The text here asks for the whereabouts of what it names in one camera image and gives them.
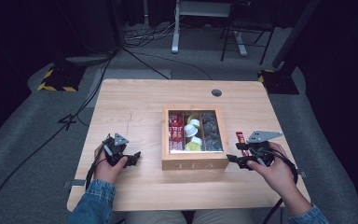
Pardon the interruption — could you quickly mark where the person's right hand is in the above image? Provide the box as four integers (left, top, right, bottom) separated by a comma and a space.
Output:
246, 141, 298, 201

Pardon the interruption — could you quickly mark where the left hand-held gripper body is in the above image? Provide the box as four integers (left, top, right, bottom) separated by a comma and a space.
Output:
103, 133, 131, 168

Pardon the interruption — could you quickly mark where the large white capsule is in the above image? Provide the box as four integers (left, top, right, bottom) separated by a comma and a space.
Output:
184, 124, 199, 138

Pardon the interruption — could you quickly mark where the row of red sachets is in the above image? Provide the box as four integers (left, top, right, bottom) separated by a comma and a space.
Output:
168, 112, 186, 152

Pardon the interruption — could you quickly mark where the stand base with striped tape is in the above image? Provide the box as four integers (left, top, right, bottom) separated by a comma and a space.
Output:
37, 63, 87, 93
257, 68, 300, 95

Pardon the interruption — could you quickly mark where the bundle of floor cables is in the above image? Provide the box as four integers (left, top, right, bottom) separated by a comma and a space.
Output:
123, 15, 187, 49

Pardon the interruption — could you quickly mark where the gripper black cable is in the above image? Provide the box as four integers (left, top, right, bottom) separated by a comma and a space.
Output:
85, 138, 110, 191
261, 148, 299, 224

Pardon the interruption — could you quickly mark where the person's right leg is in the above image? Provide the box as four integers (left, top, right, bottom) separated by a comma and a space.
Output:
192, 208, 255, 224

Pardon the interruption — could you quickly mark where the pile of dark capsules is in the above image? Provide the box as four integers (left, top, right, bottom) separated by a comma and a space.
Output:
200, 111, 224, 152

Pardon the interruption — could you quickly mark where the dark slanted pole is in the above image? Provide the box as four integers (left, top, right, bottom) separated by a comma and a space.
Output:
271, 0, 322, 70

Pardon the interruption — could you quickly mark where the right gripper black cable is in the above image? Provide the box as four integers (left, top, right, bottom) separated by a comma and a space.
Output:
261, 148, 299, 224

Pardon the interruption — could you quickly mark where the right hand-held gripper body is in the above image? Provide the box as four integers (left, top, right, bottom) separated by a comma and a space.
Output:
246, 130, 283, 168

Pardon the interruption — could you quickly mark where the thin black floor cable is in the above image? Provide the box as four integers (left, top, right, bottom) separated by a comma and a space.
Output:
135, 50, 213, 81

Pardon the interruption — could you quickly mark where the white desk frame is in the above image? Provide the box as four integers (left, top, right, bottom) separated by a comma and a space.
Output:
171, 0, 249, 57

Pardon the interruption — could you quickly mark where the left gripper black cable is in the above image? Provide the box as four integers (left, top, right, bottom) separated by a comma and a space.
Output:
85, 138, 110, 191

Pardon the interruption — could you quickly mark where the red coffee sachet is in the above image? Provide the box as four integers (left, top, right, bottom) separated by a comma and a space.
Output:
235, 131, 252, 158

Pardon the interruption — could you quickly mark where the black chair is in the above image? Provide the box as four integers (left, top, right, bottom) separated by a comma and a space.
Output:
220, 0, 276, 66

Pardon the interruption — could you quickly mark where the person's leg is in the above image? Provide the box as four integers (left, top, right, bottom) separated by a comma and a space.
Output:
124, 210, 185, 224
192, 208, 255, 224

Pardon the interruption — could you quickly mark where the long black floor cable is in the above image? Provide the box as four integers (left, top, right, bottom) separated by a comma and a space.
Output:
0, 50, 117, 224

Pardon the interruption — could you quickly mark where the wooden tea box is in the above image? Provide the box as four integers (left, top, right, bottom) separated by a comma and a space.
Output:
161, 105, 232, 172

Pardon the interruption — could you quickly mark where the person's left hand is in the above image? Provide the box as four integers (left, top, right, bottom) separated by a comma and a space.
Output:
93, 144, 129, 185

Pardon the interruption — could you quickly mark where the person's left leg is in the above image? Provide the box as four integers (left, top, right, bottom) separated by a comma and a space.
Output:
124, 210, 185, 224

